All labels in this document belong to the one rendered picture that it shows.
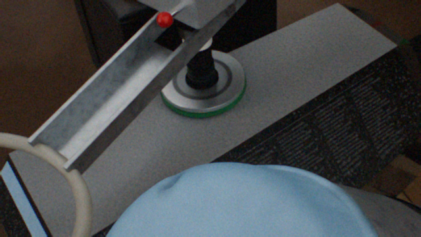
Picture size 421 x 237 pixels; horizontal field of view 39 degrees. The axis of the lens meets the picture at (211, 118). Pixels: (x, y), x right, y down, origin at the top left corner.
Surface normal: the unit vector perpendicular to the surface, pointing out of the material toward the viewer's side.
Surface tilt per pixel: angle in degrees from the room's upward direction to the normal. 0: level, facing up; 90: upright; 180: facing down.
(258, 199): 11
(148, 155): 0
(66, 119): 90
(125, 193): 0
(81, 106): 90
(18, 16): 0
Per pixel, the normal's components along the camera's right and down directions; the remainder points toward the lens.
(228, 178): -0.34, -0.78
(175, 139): -0.08, -0.66
